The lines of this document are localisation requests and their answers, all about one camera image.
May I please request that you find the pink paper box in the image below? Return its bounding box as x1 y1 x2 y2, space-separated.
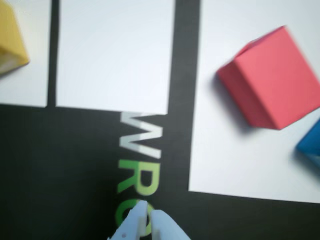
215 24 320 131

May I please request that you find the blue paper box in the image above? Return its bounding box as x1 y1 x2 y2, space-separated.
295 118 320 174

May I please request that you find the white sheet marked home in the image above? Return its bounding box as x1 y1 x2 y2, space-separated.
188 0 320 204

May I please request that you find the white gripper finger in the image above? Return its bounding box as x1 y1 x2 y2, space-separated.
149 209 192 240
107 199 152 240

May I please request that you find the white sheet marked one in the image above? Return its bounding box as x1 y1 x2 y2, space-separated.
55 0 176 116

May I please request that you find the white sheet marked two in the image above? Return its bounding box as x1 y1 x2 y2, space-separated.
0 0 53 109

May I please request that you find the yellow paper box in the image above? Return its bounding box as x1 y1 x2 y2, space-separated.
0 0 31 75

